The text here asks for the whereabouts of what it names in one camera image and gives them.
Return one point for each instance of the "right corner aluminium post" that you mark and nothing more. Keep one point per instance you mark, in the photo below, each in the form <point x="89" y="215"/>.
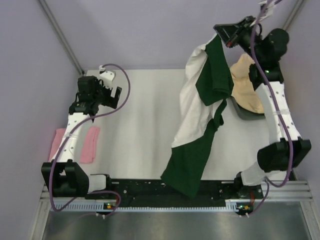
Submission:
<point x="297" y="8"/>

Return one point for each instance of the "pink folded t shirt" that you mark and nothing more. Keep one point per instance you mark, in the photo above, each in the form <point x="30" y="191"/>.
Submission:
<point x="88" y="153"/>

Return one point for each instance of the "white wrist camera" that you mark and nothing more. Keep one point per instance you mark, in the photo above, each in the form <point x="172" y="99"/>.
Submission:
<point x="106" y="76"/>
<point x="267" y="6"/>

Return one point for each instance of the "beige t shirt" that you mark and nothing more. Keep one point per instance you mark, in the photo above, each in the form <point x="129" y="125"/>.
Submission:
<point x="243" y="91"/>

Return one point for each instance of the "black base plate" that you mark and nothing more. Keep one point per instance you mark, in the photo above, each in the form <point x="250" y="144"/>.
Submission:
<point x="155" y="193"/>

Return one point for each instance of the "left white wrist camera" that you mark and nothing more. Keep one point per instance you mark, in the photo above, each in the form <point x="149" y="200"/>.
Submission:
<point x="106" y="76"/>

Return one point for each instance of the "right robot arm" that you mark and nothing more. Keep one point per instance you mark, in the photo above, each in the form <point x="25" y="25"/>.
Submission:
<point x="287" y="148"/>

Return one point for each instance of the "white and green t shirt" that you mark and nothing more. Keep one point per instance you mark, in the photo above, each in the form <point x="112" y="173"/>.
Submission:
<point x="207" y="85"/>

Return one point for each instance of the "grey slotted cable duct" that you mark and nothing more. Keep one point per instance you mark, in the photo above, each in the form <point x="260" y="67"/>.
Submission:
<point x="102" y="207"/>

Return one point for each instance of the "left corner aluminium post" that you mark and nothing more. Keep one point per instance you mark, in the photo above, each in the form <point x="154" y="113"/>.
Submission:
<point x="60" y="35"/>

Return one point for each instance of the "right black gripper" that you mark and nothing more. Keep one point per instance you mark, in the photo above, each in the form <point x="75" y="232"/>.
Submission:
<point x="231" y="34"/>

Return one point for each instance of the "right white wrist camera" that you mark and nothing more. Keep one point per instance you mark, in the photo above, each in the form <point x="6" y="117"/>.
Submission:
<point x="267" y="6"/>

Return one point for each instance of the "corner aluminium post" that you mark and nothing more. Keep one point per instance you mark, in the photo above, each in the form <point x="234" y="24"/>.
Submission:
<point x="297" y="8"/>
<point x="60" y="35"/>

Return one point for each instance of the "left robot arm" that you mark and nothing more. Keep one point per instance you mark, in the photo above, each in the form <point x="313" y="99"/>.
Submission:
<point x="63" y="176"/>

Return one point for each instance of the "dark grey bin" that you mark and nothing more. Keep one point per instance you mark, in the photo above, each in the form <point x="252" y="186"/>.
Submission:
<point x="246" y="114"/>

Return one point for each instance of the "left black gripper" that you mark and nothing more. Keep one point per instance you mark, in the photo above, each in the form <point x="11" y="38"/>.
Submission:
<point x="110" y="101"/>

